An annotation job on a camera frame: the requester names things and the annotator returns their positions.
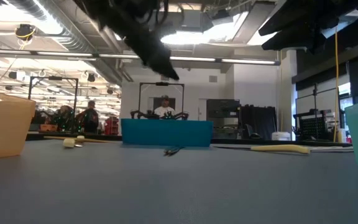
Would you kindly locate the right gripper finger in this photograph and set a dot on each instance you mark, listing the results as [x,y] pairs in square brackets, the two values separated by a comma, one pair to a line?
[297,40]
[297,18]

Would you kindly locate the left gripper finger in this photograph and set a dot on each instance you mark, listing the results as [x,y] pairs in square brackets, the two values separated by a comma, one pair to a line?
[157,53]

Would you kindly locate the small black clip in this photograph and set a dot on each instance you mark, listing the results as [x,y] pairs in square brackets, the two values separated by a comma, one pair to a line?
[176,150]

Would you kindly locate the black table frame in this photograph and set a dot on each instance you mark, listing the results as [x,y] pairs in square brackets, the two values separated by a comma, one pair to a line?
[328,143]

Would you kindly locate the grey ceiling vent box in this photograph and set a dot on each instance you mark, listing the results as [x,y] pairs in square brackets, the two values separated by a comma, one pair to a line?
[191,18]

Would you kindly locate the background black robot arm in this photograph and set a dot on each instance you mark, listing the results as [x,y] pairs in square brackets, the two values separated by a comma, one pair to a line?
[135,114]
[182,116]

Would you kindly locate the blue plastic bin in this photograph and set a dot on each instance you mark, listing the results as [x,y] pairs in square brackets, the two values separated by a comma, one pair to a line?
[166,132]

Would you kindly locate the black mesh cart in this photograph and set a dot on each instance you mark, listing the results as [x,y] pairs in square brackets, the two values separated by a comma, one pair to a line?
[314,127]

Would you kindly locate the black shelf cabinet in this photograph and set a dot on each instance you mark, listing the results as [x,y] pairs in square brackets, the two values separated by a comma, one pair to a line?
[222,109]

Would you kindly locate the person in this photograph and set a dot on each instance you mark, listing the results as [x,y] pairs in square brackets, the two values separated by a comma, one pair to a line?
[165,111]
[90,119]

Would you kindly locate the black background gantry frame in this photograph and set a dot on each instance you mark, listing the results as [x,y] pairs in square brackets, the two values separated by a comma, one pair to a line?
[162,83]
[54,78]

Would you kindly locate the small orange crate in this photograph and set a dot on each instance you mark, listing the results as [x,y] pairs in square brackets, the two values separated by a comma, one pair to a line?
[49,127]

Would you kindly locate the long ceiling light fixture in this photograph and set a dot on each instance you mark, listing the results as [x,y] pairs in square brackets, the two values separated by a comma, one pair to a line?
[244,61]

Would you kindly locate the red bin shelf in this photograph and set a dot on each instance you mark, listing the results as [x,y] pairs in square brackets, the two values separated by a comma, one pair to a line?
[112,126]

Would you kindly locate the orange plastic bin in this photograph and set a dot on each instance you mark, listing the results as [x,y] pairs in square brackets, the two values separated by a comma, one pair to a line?
[5,124]

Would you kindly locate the black curtain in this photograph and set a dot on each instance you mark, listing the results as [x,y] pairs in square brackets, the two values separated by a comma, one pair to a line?
[259,121]

